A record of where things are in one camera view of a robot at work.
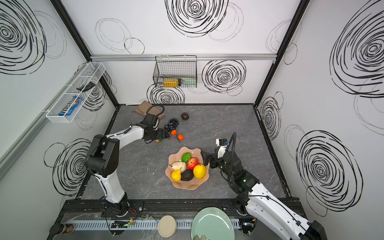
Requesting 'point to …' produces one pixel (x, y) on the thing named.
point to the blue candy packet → (73, 103)
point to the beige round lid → (167, 226)
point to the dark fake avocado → (187, 175)
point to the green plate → (212, 223)
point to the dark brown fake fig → (185, 116)
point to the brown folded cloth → (146, 107)
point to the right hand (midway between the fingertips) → (207, 150)
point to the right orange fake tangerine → (180, 136)
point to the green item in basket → (189, 82)
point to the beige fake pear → (179, 165)
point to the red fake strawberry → (160, 141)
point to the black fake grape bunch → (172, 125)
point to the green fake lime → (186, 156)
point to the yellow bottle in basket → (171, 82)
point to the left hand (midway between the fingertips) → (160, 134)
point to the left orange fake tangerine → (173, 132)
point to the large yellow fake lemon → (199, 171)
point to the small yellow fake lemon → (176, 175)
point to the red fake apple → (192, 162)
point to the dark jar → (58, 229)
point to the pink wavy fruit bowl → (195, 182)
